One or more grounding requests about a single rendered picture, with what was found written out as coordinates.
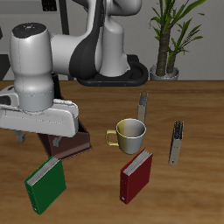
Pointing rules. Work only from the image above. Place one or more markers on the small black wall box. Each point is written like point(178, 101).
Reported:
point(49, 5)

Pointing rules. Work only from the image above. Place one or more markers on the dark brown desk caddy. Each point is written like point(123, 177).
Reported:
point(73, 143)

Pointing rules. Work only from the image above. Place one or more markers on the short grey book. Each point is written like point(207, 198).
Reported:
point(142, 110)

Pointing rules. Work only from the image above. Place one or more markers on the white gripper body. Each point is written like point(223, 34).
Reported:
point(38, 121)

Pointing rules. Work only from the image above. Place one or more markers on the green pot plant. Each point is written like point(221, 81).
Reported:
point(163, 49)

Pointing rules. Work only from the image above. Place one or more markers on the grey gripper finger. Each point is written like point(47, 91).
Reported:
point(57, 141)
point(19, 136)

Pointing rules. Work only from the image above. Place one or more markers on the yellow and white mug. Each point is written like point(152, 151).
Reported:
point(131, 140)

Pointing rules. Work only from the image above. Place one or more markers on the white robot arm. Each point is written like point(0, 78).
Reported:
point(32, 67)

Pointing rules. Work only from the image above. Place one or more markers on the red book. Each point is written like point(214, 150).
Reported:
point(138, 178)

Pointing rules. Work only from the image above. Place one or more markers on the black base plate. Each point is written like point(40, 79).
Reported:
point(137, 76)

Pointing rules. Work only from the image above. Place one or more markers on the green book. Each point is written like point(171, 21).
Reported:
point(48, 186)

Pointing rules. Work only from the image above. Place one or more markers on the black vertical post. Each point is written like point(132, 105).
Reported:
point(63, 17)

